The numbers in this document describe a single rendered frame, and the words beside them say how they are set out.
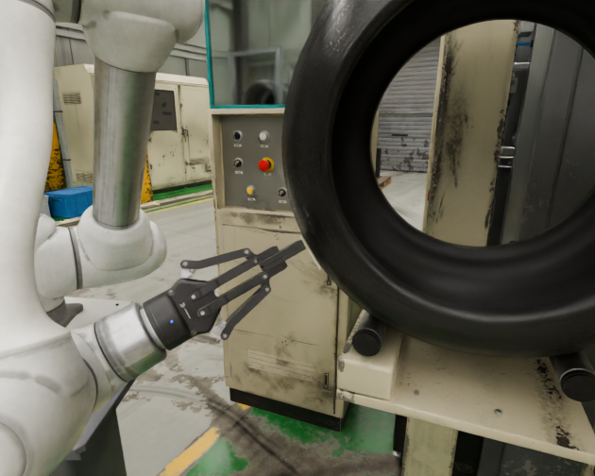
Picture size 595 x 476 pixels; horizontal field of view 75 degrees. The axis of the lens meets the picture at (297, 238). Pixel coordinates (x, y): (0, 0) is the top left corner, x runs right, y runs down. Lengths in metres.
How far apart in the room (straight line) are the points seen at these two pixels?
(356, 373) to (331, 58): 0.46
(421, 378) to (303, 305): 0.82
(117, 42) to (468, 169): 0.69
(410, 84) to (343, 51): 9.63
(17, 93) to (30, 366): 0.34
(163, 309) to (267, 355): 1.17
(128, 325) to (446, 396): 0.49
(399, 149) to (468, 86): 9.32
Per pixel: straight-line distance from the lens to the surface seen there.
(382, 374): 0.65
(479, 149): 0.90
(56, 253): 1.01
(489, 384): 0.77
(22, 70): 0.62
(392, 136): 10.25
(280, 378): 1.71
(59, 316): 1.09
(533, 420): 0.72
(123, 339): 0.53
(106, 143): 0.84
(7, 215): 0.46
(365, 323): 0.64
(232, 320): 0.56
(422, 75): 10.11
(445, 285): 0.82
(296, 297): 1.48
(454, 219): 0.92
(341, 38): 0.54
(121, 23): 0.70
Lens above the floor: 1.23
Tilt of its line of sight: 17 degrees down
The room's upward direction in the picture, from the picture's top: straight up
